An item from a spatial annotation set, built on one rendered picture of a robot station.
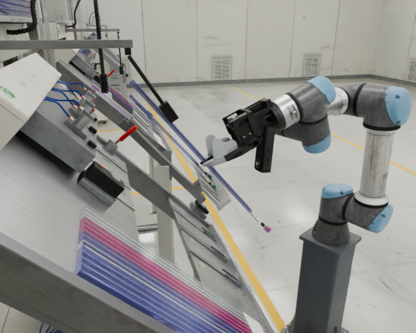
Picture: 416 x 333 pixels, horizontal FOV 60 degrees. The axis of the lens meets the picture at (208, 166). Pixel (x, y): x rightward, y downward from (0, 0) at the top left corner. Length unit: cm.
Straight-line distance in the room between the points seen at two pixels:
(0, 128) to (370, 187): 116
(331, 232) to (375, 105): 54
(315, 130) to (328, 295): 89
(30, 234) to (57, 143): 26
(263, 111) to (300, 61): 890
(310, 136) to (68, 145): 57
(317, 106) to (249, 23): 823
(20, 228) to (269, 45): 898
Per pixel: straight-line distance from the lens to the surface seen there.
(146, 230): 209
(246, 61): 912
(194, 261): 88
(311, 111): 90
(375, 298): 226
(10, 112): 58
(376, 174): 137
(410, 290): 240
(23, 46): 75
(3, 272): 46
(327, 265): 159
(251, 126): 83
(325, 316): 174
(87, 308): 49
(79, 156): 73
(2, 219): 50
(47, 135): 72
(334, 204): 148
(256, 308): 96
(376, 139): 132
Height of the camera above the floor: 138
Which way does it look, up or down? 22 degrees down
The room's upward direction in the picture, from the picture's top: straight up
